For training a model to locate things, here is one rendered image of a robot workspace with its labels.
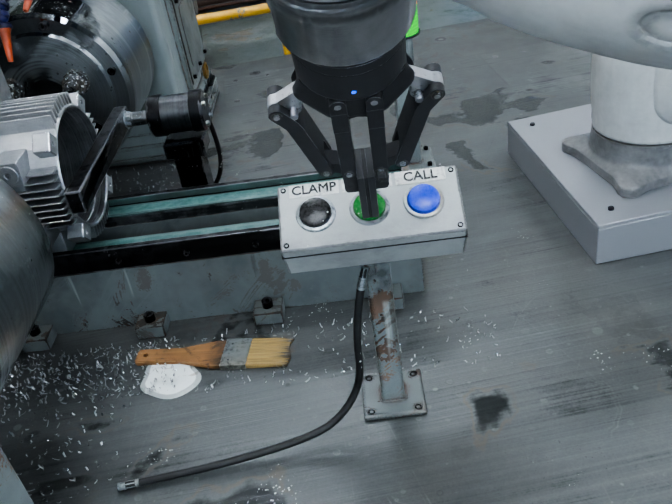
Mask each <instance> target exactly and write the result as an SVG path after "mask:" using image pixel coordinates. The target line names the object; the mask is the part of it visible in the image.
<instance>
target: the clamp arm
mask: <svg viewBox="0 0 672 504"><path fill-rule="evenodd" d="M125 113H126V114H129V113H131V112H128V110H127V107H126V106H119V107H114V108H113V110H112V111H111V113H110V115H109V117H108V118H107V120H106V122H105V124H104V125H103V127H102V129H101V131H99V132H98V133H97V135H96V136H97V137H96V139H95V141H94V143H93V144H92V146H91V148H90V150H89V151H88V153H87V155H86V157H85V158H84V160H83V162H82V164H81V165H80V167H79V169H78V171H77V172H76V174H75V176H74V178H73V179H72V181H71V183H70V185H69V186H67V187H66V188H65V190H64V195H65V198H66V200H67V203H68V205H69V208H70V210H71V213H72V214H77V213H85V212H87V211H88V209H89V207H90V205H91V203H92V201H93V199H94V197H95V195H96V193H97V191H98V189H99V187H100V185H101V183H102V181H103V179H104V177H105V175H106V173H107V171H108V169H109V167H110V165H111V163H112V161H113V159H114V157H115V155H116V153H117V151H118V149H119V147H120V145H121V143H122V141H123V139H124V137H125V135H126V133H127V131H128V130H129V129H130V127H134V126H132V123H131V122H125V120H130V115H125ZM128 126H130V127H128Z"/></svg>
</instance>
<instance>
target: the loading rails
mask: <svg viewBox="0 0 672 504"><path fill-rule="evenodd" d="M341 179H343V176H342V175H341V174H340V173H336V172H334V174H333V175H332V176H329V177H322V176H320V175H319V173H318V172H317V171H309V172H301V173H293V174H285V175H278V176H270V177H262V178H254V179H247V180H239V181H231V182H223V183H216V184H208V185H200V186H192V187H184V188H177V189H169V190H161V191H153V192H146V193H138V194H130V195H122V196H115V197H108V198H107V201H108V204H109V208H110V209H109V210H108V212H109V215H107V217H108V219H107V220H106V224H105V228H103V231H101V234H99V236H97V238H91V241H87V242H79V243H76V245H75V247H74V249H73V250H70V251H62V252H54V253H53V258H54V279H53V284H52V288H51V291H50V293H49V296H48V298H47V300H46V302H45V304H44V306H43V308H42V310H41V312H40V314H39V316H38V318H37V320H36V322H35V324H34V326H33V328H32V330H31V332H30V334H29V336H28V338H27V340H26V342H25V344H24V346H23V348H22V352H23V353H29V352H37V351H46V350H50V349H51V348H52V346H53V343H54V341H55V339H56V337H57V334H66V333H74V332H83V331H91V330H100V329H108V328H116V327H125V326H133V325H136V326H135V332H136V335H137V338H138V339H149V338H157V337H165V336H166V335H167V331H168V327H169V324H170V321H176V320H184V319H193V318H201V317H210V316H218V315H227V314H235V313H244V312H252V311H253V319H254V323H255V325H256V326H260V325H269V324H273V323H274V324H278V323H283V322H284V320H285V308H286V307H295V306H303V305H312V304H320V303H329V302H337V301H346V300H354V299H355V297H356V290H357V284H358V278H359V273H360V268H361V266H364V265H358V266H350V267H342V268H333V269H325V270H317V271H308V272H300V273H290V272H289V271H288V268H287V266H286V263H285V261H284V260H282V253H281V248H280V230H279V212H278V194H277V190H278V188H280V187H287V186H294V185H301V184H309V183H317V182H325V181H333V180H341ZM390 268H391V277H392V285H393V294H394V303H395V310H398V309H404V307H405V305H404V296H403V294H405V293H414V292H422V291H425V288H424V276H423V264H422V258H416V259H408V260H400V261H391V262H390Z"/></svg>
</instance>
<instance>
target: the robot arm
mask: <svg viewBox="0 0 672 504"><path fill-rule="evenodd" d="M452 1H454V2H457V3H460V4H462V5H465V6H467V7H469V8H471V9H473V10H475V11H477V12H479V13H480V14H482V15H484V16H485V17H487V18H489V19H491V20H493V21H495V22H497V23H499V24H502V25H505V26H507V27H510V28H513V29H515V30H518V31H521V32H523V33H526V34H529V35H532V36H535V37H538V38H541V39H544V40H547V41H551V42H554V43H557V44H561V45H564V46H568V47H571V48H575V49H578V50H582V51H586V52H589V53H592V60H591V82H590V93H591V108H592V113H591V118H592V124H591V132H589V133H585V134H580V135H575V136H570V137H567V138H565V139H563V141H562V151H563V152H564V153H566V154H569V155H572V156H574V157H576V158H577V159H579V160H580V161H581V162H583V163H584V164H585V165H587V166H588V167H589V168H590V169H592V170H593V171H594V172H596V173H597V174H598V175H600V176H601V177H602V178H603V179H605V180H606V181H607V182H609V183H610V184H611V185H612V186H613V187H614V188H615V190H616V192H617V194H618V195H620V196H622V197H625V198H635V197H639V196H641V195H642V194H644V193H646V192H648V191H650V190H653V189H656V188H659V187H662V186H666V185H669V184H672V0H452ZM266 2H267V5H268V7H269V9H270V13H271V15H272V17H273V21H274V25H275V29H276V35H277V37H278V38H279V40H280V41H281V42H282V43H283V45H284V46H285V47H286V48H287V49H288V50H289V51H290V52H291V55H292V59H293V63H294V67H295V69H294V70H293V72H292V76H291V80H292V83H291V84H289V85H287V86H286V87H284V88H282V87H281V86H279V85H272V86H269V87H268V88H267V107H268V118H269V120H271V121H272V122H274V123H275V124H277V125H279V126H281V127H282V128H284V129H286V130H287V131H288V133H289V134H290V135H291V137H292V138H293V139H294V141H295V142H296V144H297V145H298V146H299V148H300V149H301V150H302V152H303V153H304V154H305V156H306V157H307V158H308V160H309V161H310V162H311V164H312V165H313V166H314V168H315V169H316V170H317V172H318V173H319V175H320V176H322V177H329V176H332V175H333V174H334V172H336V173H340V174H341V175H342V176H343V181H344V186H345V191H346V192H348V193H352V192H359V197H360V203H361V210H362V216H363V218H369V217H379V208H378V199H377V190H376V189H381V188H387V187H388V186H389V170H388V168H389V167H390V166H392V165H394V164H396V166H398V167H404V166H407V165H409V163H410V161H411V159H412V156H413V154H414V151H415V149H416V146H417V144H418V141H419V138H420V136H421V133H422V131H423V128H424V126H425V123H426V121H427V118H428V116H429V113H430V111H431V110H432V108H433V107H434V106H435V105H436V104H437V103H438V102H439V101H440V100H441V99H442V98H443V97H444V96H445V88H444V83H443V77H442V72H441V67H440V65H439V64H438V63H430V64H428V65H426V66H425V67H424V68H419V67H416V66H413V61H412V58H411V57H410V56H409V55H408V54H407V52H406V33H407V32H408V30H409V29H410V27H411V25H412V22H413V20H414V17H415V13H416V0H266ZM408 87H409V90H408V93H407V96H406V99H405V102H404V105H403V108H402V111H401V113H400V116H399V119H398V122H397V125H396V128H395V131H394V134H393V137H392V142H390V143H387V144H386V136H385V121H384V111H385V110H386V109H387V108H389V107H390V106H391V105H392V103H393V102H394V101H395V100H396V99H397V98H398V97H399V96H400V95H401V94H402V93H403V92H404V91H405V90H406V89H407V88H408ZM302 102H303V103H305V104H306V105H308V106H310V107H311V108H313V109H315V110H317V111H318V112H320V113H322V114H323V115H325V116H327V117H329V118H331V121H332V126H333V132H334V135H335V140H336V145H337V150H332V148H331V146H330V144H329V143H328V141H327V140H326V138H325V137H324V136H323V134H322V133H321V131H320V130H319V128H318V127H317V125H316V124H315V122H314V121H313V119H312V118H311V116H310V115H309V113H308V112H307V110H306V109H305V107H304V106H303V104H302ZM355 117H367V121H368V129H369V137H370V145H371V147H366V148H358V149H354V147H353V140H352V134H351V127H350V120H349V119H351V118H355Z"/></svg>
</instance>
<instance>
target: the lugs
mask: <svg viewBox="0 0 672 504"><path fill-rule="evenodd" d="M68 94H69V96H70V98H71V100H72V103H73V104H74V105H76V106H78V107H80V108H81V109H82V110H83V111H84V112H85V100H84V98H83V97H82V96H81V95H79V94H78V93H77V92H74V93H68ZM32 153H33V154H34V155H36V156H37V157H39V158H48V157H55V156H57V138H56V137H55V136H54V135H52V134H51V133H50V132H43V133H35V134H32ZM107 179H108V195H110V194H113V186H112V178H111V177H110V176H108V175H107ZM67 239H68V240H70V241H73V242H75V243H79V242H87V241H91V227H90V226H89V225H87V224H85V223H84V222H82V223H77V224H74V226H69V227H67Z"/></svg>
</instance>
